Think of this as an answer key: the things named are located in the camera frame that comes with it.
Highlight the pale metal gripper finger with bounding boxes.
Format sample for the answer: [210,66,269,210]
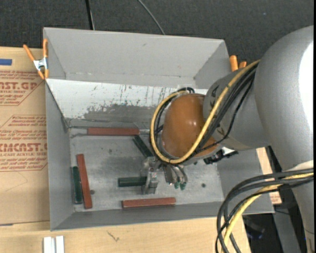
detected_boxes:
[149,172,159,194]
[141,175,151,195]

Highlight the dark green flat block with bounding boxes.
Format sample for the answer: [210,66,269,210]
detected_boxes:
[132,135,155,158]
[72,166,84,205]
[117,176,148,188]

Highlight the red-brown flat block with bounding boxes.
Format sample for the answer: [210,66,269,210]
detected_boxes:
[76,153,93,210]
[121,197,177,209]
[87,126,141,137]

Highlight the grey metal bin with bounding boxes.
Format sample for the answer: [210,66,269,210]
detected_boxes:
[43,27,275,231]

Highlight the brown cardboard board, red print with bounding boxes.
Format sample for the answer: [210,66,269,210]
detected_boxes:
[0,45,51,226]

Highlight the black cylinder on white bracket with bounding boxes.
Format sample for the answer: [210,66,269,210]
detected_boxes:
[203,148,239,166]

